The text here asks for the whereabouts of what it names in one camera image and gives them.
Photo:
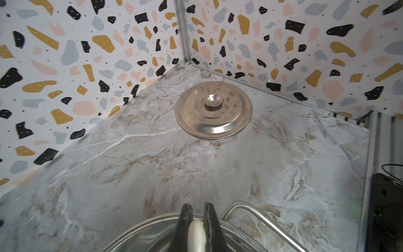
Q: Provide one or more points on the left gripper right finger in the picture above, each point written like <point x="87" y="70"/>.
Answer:
<point x="215" y="240"/>

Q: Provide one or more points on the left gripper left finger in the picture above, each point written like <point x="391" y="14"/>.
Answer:
<point x="180" y="239"/>

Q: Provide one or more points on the stainless steel pot lid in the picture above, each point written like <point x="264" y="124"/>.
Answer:
<point x="213" y="110"/>

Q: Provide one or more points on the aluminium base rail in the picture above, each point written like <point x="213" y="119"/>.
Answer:
<point x="385" y="156"/>

